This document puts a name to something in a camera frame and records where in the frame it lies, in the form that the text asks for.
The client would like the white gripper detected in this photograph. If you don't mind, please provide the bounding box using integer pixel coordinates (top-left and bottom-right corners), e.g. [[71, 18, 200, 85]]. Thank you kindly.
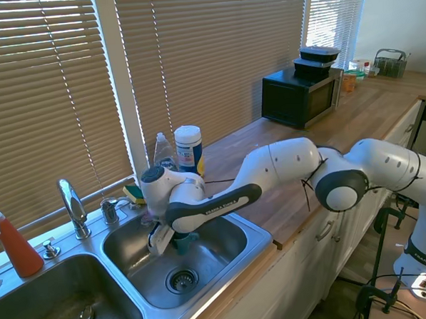
[[146, 220, 180, 257]]

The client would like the teal ceramic mug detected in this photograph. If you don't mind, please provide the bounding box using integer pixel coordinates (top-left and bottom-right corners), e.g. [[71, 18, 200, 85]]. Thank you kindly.
[[172, 231, 201, 257]]

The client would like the metal sink drain strainer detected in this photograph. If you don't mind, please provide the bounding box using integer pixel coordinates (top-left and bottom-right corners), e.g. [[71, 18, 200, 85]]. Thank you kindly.
[[163, 265, 200, 296]]

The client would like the stainless steel double sink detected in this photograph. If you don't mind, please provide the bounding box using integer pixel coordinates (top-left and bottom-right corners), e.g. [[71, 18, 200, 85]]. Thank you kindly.
[[0, 198, 278, 319]]

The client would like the small chrome sink knob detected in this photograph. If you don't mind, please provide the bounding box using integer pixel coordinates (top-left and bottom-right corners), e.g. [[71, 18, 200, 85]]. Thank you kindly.
[[41, 240, 62, 260]]

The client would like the yellow green sponge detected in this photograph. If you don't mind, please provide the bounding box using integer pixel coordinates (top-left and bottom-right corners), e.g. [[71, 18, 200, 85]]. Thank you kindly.
[[123, 183, 147, 207]]

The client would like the chrome side sprayer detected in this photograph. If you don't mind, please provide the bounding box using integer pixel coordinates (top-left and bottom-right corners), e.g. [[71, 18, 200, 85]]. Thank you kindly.
[[99, 196, 133, 226]]

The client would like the clear dish soap bottle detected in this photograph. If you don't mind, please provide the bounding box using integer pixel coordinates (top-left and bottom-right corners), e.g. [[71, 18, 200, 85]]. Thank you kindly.
[[151, 131, 179, 173]]

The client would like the white wipes canister blue label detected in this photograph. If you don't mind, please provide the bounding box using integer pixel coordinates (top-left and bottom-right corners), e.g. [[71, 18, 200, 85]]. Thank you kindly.
[[173, 123, 206, 179]]

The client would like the chrome kitchen faucet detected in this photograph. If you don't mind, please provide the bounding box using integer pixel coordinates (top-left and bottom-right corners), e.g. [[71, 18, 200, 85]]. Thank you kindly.
[[56, 177, 92, 241]]

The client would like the white kitchen cabinet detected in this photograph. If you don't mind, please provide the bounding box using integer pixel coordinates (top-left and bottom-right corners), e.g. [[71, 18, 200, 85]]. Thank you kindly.
[[181, 98, 426, 319]]

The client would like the orange liquid spray bottle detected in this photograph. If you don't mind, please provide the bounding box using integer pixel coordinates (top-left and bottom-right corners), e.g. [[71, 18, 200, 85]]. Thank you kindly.
[[0, 198, 46, 280]]

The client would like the wide beige window blind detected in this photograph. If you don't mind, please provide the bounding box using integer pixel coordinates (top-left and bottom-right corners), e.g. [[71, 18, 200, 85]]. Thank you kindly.
[[113, 0, 317, 161], [0, 0, 139, 246]]

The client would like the black microwave oven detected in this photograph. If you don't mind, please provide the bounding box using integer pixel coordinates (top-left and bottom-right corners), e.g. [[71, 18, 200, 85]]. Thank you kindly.
[[258, 65, 348, 131]]

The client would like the black metal clamp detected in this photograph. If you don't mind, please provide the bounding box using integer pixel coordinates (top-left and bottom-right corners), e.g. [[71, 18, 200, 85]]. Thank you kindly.
[[370, 191, 420, 233], [353, 266, 408, 318]]

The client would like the black plastic food container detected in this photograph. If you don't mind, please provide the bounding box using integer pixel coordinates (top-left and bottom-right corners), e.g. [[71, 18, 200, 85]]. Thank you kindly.
[[292, 55, 335, 80], [298, 44, 343, 64]]

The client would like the orange cardboard box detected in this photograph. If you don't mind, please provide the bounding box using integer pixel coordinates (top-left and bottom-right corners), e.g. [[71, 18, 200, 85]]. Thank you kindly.
[[339, 71, 360, 93]]

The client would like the white tub green lid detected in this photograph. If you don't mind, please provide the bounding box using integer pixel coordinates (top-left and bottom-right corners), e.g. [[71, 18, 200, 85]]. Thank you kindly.
[[348, 58, 371, 81]]

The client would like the narrow white window blind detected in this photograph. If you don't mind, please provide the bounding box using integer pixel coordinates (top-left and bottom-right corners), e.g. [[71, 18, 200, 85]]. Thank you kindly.
[[303, 0, 372, 71]]

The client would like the grey utensil caddy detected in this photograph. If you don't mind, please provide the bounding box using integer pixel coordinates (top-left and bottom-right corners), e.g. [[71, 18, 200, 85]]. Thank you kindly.
[[372, 47, 409, 81]]

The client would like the thin black countertop cable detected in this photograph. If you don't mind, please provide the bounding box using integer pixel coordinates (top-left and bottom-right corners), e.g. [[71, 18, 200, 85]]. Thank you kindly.
[[203, 176, 237, 186]]

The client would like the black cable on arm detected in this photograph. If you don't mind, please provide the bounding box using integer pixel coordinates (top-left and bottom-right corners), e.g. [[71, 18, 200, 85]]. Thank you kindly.
[[298, 156, 331, 213]]

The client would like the black camera stand pole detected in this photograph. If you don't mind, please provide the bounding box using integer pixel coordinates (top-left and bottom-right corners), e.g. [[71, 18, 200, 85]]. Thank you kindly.
[[364, 207, 392, 288]]

